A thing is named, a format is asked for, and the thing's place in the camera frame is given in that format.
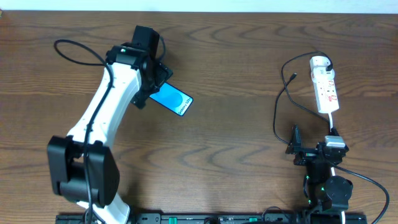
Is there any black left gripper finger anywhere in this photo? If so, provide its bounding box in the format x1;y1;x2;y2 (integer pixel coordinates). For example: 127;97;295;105
131;87;160;110
157;62;173;88

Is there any blue Galaxy smartphone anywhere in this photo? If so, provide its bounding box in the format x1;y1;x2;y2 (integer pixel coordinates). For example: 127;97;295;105
150;83;193;116

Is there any black USB-C charging cable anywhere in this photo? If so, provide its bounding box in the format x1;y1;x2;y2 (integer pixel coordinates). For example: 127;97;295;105
272;51;334;146

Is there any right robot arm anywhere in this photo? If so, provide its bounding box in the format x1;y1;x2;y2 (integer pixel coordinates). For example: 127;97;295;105
285;125;353;223

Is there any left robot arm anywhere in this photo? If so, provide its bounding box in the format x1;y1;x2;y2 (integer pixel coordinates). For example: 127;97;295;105
47;26;173;223

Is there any white charger plug adapter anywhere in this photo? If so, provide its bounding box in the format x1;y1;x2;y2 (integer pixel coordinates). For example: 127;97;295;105
310;56;333;75

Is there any white power strip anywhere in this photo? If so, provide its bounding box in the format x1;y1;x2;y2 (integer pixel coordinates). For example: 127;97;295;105
311;67;340;114

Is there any black right camera cable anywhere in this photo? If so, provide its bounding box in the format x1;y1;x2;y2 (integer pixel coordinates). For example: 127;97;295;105
323;158;391;224

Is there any black camera cable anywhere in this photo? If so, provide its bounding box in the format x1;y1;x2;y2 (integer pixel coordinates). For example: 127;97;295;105
323;158;391;224
53;39;114;224

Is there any black left camera cable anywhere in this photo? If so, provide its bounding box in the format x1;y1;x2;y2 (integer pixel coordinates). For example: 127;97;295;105
53;39;114;224

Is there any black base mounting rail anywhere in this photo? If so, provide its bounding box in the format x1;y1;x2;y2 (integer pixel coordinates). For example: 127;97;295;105
55;211;368;224

